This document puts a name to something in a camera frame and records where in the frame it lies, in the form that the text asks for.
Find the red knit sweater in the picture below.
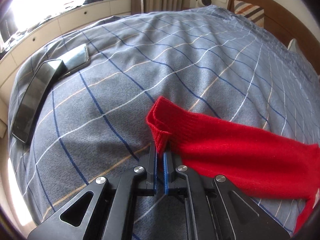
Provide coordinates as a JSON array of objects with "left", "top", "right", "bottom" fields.
[{"left": 146, "top": 97, "right": 319, "bottom": 229}]

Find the grey pillow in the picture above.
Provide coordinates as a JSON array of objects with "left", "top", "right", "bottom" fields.
[{"left": 287, "top": 38, "right": 303, "bottom": 55}]

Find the small white round speaker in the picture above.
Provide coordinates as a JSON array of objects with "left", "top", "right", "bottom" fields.
[{"left": 195, "top": 0, "right": 212, "bottom": 8}]

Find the grey plaid bed cover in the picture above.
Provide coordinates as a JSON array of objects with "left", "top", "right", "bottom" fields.
[{"left": 9, "top": 6, "right": 319, "bottom": 239}]

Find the striped pillow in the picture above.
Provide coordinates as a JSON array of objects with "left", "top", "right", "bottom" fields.
[{"left": 234, "top": 0, "right": 265, "bottom": 28}]

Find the black smartphone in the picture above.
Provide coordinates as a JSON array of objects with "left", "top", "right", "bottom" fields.
[{"left": 11, "top": 59, "right": 67, "bottom": 144}]

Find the wooden headboard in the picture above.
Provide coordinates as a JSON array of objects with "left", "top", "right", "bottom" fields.
[{"left": 227, "top": 0, "right": 320, "bottom": 73}]

